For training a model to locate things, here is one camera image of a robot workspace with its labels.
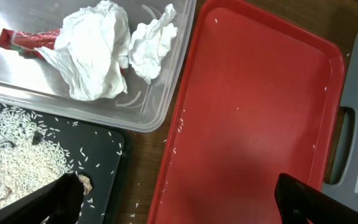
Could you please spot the rice and food scraps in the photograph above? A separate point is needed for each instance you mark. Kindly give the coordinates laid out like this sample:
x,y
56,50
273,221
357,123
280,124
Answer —
x,y
17,155

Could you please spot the clear plastic waste bin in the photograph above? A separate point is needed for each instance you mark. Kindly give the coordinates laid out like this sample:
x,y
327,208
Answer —
x,y
31,82

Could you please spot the red plastic tray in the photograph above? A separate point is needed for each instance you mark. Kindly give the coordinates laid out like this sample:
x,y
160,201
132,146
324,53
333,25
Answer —
x,y
259,97

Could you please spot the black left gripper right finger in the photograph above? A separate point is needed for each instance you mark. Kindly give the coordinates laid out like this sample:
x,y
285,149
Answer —
x,y
297,202

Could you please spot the red snack wrapper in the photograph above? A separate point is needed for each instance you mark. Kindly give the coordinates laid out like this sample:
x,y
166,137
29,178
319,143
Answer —
x,y
26,42

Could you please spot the large white napkin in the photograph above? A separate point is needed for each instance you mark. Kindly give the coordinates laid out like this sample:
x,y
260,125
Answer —
x,y
91,51

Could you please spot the small crumpled white napkin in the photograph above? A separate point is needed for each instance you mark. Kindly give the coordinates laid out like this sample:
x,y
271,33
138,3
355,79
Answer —
x,y
150,43

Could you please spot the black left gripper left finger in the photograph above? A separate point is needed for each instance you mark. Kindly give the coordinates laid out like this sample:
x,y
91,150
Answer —
x,y
58,202

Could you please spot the black food waste tray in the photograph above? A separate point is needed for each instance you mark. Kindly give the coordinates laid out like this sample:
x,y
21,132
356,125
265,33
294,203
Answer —
x,y
98,161

